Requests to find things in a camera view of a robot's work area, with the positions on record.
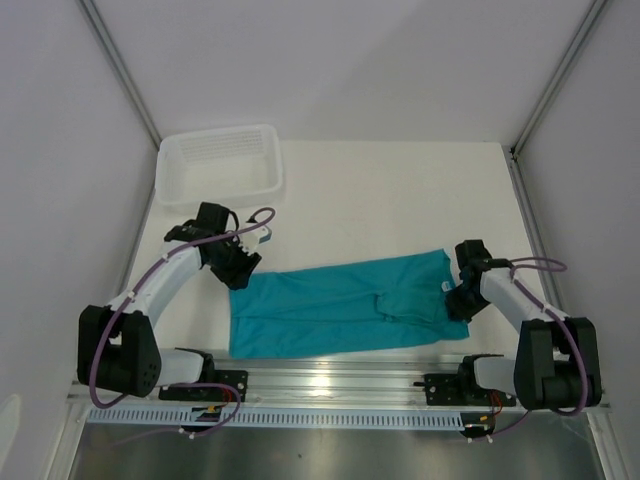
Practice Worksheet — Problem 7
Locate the right aluminium frame post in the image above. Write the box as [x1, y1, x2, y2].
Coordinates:
[509, 0, 612, 154]

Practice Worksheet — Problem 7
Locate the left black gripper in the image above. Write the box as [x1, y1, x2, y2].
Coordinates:
[206, 232, 261, 291]

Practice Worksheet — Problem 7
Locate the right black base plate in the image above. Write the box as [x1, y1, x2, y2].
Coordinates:
[413, 373, 516, 407]

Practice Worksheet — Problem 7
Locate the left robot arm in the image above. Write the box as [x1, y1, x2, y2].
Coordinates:
[77, 202, 276, 409]

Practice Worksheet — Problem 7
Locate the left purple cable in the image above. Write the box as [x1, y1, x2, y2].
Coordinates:
[89, 207, 277, 441]

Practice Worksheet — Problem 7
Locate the aluminium frame post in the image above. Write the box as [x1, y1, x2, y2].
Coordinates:
[509, 0, 612, 154]
[76, 0, 162, 151]

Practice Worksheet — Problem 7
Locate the white plastic basket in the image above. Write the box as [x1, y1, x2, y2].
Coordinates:
[154, 124, 285, 213]

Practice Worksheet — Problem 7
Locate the white slotted cable duct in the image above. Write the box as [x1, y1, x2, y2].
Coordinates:
[88, 406, 465, 431]

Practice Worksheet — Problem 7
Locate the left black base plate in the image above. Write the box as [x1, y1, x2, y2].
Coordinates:
[159, 370, 249, 403]

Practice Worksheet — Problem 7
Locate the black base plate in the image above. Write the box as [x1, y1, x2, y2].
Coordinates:
[159, 370, 249, 403]
[413, 373, 516, 407]

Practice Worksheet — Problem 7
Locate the left aluminium frame post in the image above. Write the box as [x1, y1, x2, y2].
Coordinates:
[76, 0, 162, 151]

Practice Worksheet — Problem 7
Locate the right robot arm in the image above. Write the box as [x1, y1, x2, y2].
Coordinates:
[445, 240, 603, 416]

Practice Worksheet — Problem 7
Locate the aluminium mounting rail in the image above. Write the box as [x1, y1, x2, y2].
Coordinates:
[67, 349, 465, 409]

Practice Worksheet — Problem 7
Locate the teal t-shirt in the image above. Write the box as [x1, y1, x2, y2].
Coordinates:
[229, 249, 469, 359]

